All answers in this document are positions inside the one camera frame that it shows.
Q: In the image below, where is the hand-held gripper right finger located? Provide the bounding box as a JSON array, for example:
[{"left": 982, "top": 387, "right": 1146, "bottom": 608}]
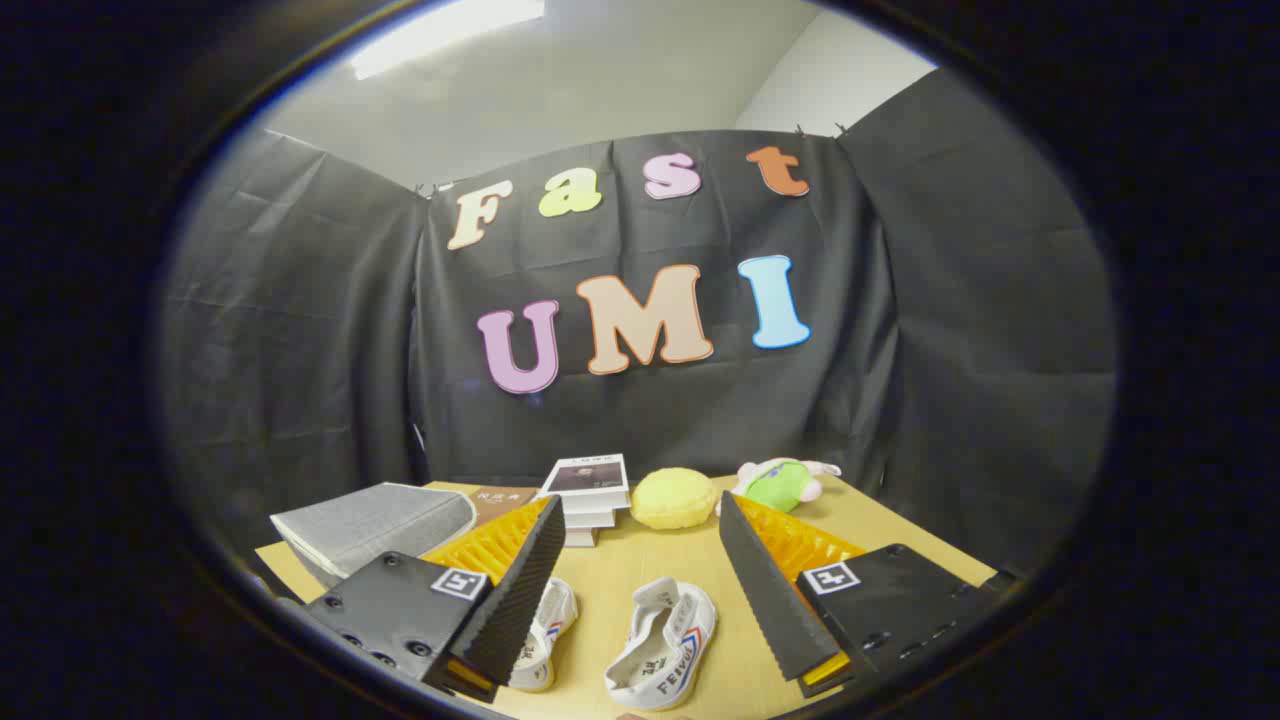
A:
[{"left": 718, "top": 490, "right": 1016, "bottom": 699}]

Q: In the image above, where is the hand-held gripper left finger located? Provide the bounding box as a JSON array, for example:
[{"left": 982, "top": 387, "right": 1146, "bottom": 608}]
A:
[{"left": 305, "top": 494, "right": 567, "bottom": 704}]

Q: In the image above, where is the white canvas shoe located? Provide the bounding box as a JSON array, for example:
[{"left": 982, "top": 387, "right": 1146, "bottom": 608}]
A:
[
  {"left": 603, "top": 577, "right": 719, "bottom": 712},
  {"left": 508, "top": 577, "right": 580, "bottom": 693}
]

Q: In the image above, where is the grey fabric storage box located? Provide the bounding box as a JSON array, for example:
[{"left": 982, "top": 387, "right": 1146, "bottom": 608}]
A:
[{"left": 270, "top": 483, "right": 479, "bottom": 589}]

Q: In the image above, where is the brown cover book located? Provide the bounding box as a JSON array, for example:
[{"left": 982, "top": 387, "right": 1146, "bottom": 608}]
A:
[{"left": 468, "top": 487, "right": 541, "bottom": 526}]

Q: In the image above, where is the pink and green plush toy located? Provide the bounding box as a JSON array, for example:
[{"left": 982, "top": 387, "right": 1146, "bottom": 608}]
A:
[{"left": 715, "top": 457, "right": 843, "bottom": 516}]

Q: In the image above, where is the yellow round plush toy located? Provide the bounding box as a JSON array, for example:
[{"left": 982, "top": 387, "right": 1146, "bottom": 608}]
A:
[{"left": 630, "top": 467, "right": 719, "bottom": 531}]

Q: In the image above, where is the white book with portrait cover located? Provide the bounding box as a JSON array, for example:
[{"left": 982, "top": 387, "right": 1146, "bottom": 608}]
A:
[{"left": 540, "top": 454, "right": 631, "bottom": 513}]

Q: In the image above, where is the black backdrop cloth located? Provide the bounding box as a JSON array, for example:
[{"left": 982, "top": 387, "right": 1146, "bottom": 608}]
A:
[{"left": 160, "top": 68, "right": 1118, "bottom": 576}]

